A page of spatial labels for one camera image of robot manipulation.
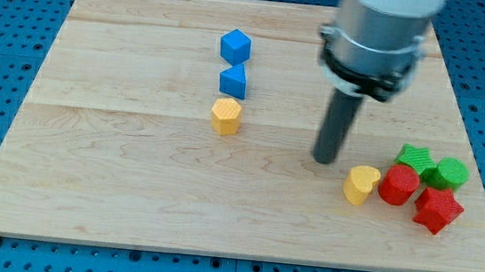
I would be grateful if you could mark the green cylinder block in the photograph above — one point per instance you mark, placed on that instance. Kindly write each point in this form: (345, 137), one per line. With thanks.
(449, 173)

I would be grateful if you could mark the red star block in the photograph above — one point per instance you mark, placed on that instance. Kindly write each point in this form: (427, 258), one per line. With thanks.
(436, 209)

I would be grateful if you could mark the green star block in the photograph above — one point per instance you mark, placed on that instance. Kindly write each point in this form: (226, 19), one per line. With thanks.
(419, 159)

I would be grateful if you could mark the red cylinder block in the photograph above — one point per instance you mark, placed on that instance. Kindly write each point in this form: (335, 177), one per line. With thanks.
(398, 185)

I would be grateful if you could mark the blue cube block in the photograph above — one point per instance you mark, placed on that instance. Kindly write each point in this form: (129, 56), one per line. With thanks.
(235, 47)

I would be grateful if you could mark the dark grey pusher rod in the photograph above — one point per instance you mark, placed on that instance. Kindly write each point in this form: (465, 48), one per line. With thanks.
(339, 117)

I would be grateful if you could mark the light wooden board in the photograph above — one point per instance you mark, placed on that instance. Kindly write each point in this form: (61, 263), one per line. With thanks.
(113, 144)

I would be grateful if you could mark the yellow hexagon block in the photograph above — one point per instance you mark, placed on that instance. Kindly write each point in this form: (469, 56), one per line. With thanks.
(226, 116)

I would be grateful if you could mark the yellow heart block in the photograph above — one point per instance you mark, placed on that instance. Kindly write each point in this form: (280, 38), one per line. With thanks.
(359, 183)

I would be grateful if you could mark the blue triangle block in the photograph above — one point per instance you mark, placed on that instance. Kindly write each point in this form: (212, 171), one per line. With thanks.
(232, 81)

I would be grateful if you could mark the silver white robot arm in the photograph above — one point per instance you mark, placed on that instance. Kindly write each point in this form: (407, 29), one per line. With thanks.
(370, 49)

